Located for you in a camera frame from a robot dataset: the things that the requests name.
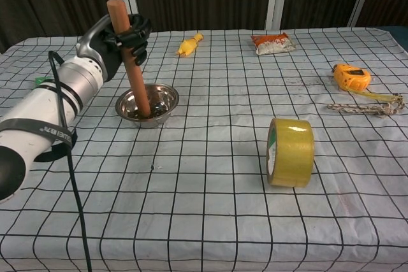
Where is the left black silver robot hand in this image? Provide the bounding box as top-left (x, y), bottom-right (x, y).
top-left (75, 13), bottom-right (152, 83)

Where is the wooden rod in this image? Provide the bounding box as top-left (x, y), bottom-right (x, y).
top-left (106, 0), bottom-right (152, 117)

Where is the round metal bowl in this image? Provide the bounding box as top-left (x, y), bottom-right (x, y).
top-left (115, 83), bottom-right (180, 129)

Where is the yellow rubber chicken toy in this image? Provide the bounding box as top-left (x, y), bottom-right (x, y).
top-left (176, 32), bottom-right (205, 58)

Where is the orange white snack bag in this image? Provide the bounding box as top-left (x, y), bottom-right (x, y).
top-left (251, 32), bottom-right (296, 56)

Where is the white black checked tablecloth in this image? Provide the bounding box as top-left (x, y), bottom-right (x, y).
top-left (0, 26), bottom-right (408, 272)

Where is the yellow packing tape roll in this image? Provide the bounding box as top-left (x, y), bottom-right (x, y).
top-left (266, 117), bottom-right (316, 187)

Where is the orange tape measure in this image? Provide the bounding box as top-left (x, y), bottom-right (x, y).
top-left (331, 64), bottom-right (403, 101)

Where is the black printed strap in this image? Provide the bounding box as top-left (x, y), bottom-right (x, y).
top-left (0, 118), bottom-right (78, 163)

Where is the black cable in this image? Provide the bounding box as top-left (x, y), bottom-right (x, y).
top-left (47, 50), bottom-right (94, 272)

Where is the braided beige rope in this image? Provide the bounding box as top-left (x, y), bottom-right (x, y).
top-left (326, 93), bottom-right (407, 117)

